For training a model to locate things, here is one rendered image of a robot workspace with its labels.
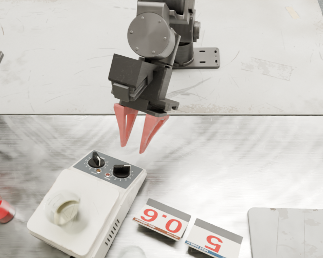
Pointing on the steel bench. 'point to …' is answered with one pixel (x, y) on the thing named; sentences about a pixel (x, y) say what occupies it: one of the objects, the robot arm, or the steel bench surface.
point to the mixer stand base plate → (291, 233)
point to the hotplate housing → (126, 201)
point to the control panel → (108, 167)
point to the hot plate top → (104, 191)
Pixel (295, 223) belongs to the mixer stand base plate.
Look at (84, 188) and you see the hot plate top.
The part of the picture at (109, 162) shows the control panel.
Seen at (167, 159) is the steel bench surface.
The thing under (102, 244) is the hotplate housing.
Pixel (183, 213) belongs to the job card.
